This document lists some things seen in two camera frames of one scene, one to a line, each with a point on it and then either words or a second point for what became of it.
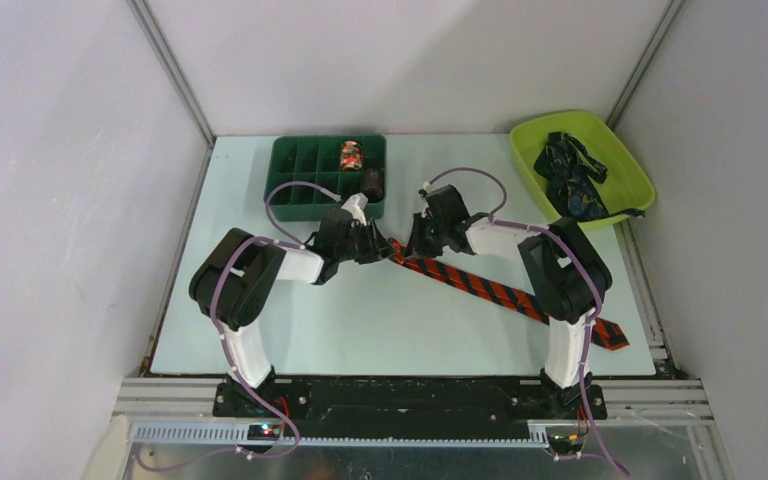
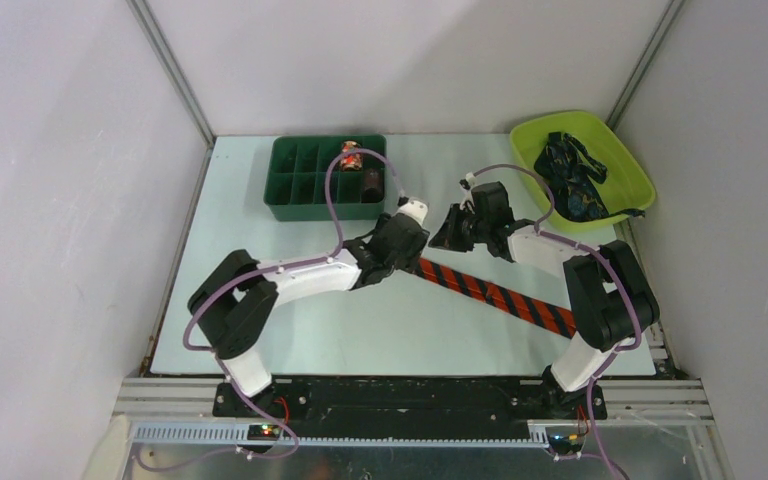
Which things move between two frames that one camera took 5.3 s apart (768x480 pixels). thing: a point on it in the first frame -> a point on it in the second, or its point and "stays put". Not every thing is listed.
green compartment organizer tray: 317,159 stays put
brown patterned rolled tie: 373,184 stays put
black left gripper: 378,247 -> 410,256
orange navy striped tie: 607,337 stays put
